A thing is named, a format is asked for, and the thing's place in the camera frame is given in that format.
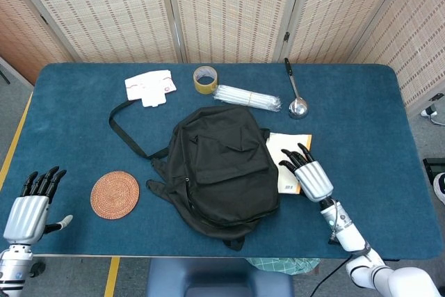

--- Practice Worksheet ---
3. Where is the metal ladle with black handle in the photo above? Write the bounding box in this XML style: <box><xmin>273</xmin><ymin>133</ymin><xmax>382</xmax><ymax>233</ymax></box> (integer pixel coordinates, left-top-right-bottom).
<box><xmin>284</xmin><ymin>57</ymin><xmax>309</xmax><ymax>120</ymax></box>

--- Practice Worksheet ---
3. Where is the bundle of wrapped white straws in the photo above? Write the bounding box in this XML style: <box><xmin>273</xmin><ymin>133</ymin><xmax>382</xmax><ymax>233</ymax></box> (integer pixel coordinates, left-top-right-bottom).
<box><xmin>212</xmin><ymin>83</ymin><xmax>282</xmax><ymax>113</ymax></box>

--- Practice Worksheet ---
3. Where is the white yellow notebook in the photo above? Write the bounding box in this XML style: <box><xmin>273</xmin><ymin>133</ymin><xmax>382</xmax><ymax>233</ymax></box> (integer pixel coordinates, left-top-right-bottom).
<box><xmin>266</xmin><ymin>132</ymin><xmax>313</xmax><ymax>194</ymax></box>

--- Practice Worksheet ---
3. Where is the flattened white paper carton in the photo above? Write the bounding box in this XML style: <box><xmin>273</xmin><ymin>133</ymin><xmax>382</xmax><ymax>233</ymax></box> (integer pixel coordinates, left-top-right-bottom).
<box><xmin>124</xmin><ymin>70</ymin><xmax>177</xmax><ymax>108</ymax></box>

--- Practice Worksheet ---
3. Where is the black box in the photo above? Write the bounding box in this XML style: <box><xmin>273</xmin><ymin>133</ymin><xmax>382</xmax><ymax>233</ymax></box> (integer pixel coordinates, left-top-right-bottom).
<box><xmin>422</xmin><ymin>157</ymin><xmax>445</xmax><ymax>179</ymax></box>

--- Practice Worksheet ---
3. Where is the blue felt table cover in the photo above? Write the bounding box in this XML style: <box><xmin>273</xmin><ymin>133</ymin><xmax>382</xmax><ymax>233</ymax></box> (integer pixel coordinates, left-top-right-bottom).
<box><xmin>0</xmin><ymin>63</ymin><xmax>423</xmax><ymax>259</ymax></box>

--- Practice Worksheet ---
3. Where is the black and white sneaker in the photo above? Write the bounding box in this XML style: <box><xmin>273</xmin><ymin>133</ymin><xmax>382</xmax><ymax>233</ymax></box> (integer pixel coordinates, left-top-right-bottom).
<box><xmin>432</xmin><ymin>171</ymin><xmax>445</xmax><ymax>206</ymax></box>

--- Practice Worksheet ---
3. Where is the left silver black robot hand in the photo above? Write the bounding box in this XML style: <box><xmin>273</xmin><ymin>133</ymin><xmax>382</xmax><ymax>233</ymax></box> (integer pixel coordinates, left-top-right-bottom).
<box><xmin>2</xmin><ymin>166</ymin><xmax>74</xmax><ymax>245</ymax></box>

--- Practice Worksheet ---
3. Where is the woven folding screen panel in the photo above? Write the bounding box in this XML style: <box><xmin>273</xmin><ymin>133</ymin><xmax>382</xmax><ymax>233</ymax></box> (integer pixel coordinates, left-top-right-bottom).
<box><xmin>163</xmin><ymin>0</ymin><xmax>307</xmax><ymax>64</ymax></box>
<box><xmin>277</xmin><ymin>0</ymin><xmax>411</xmax><ymax>65</ymax></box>
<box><xmin>350</xmin><ymin>0</ymin><xmax>445</xmax><ymax>110</ymax></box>
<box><xmin>0</xmin><ymin>0</ymin><xmax>76</xmax><ymax>86</ymax></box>
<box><xmin>3</xmin><ymin>0</ymin><xmax>185</xmax><ymax>64</ymax></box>

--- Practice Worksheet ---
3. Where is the blue padded chair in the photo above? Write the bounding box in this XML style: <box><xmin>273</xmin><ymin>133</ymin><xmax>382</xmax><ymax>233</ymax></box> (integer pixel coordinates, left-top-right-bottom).
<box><xmin>145</xmin><ymin>257</ymin><xmax>295</xmax><ymax>297</ymax></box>

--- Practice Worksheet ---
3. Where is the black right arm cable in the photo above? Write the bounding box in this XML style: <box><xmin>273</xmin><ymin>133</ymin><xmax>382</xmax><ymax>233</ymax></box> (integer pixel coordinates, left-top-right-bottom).
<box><xmin>309</xmin><ymin>257</ymin><xmax>352</xmax><ymax>297</ymax></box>

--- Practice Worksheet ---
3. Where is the chrome stool base with caster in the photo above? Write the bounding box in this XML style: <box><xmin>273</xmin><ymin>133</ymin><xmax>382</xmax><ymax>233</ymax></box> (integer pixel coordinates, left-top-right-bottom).
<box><xmin>30</xmin><ymin>261</ymin><xmax>47</xmax><ymax>278</ymax></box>

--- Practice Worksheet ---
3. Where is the yellow packing tape roll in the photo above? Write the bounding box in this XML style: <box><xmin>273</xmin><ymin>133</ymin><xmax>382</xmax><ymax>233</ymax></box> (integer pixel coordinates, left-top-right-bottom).
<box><xmin>193</xmin><ymin>65</ymin><xmax>219</xmax><ymax>95</ymax></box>

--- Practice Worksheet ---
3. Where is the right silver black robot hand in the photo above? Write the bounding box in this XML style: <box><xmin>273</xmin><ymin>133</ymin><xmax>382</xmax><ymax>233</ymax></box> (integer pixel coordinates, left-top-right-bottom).
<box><xmin>277</xmin><ymin>143</ymin><xmax>334</xmax><ymax>203</ymax></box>

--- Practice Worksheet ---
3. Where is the black backpack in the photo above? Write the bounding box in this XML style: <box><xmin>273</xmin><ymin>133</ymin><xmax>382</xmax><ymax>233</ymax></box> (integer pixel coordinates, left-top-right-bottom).
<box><xmin>108</xmin><ymin>100</ymin><xmax>281</xmax><ymax>252</ymax></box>

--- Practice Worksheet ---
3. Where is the round woven brown coaster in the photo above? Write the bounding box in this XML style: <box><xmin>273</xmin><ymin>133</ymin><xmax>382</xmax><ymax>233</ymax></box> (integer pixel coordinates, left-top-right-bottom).
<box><xmin>90</xmin><ymin>170</ymin><xmax>140</xmax><ymax>220</ymax></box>

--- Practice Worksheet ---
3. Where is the green checked cloth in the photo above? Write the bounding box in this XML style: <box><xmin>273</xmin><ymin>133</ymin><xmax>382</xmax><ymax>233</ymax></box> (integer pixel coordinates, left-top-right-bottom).
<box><xmin>245</xmin><ymin>257</ymin><xmax>321</xmax><ymax>276</ymax></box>

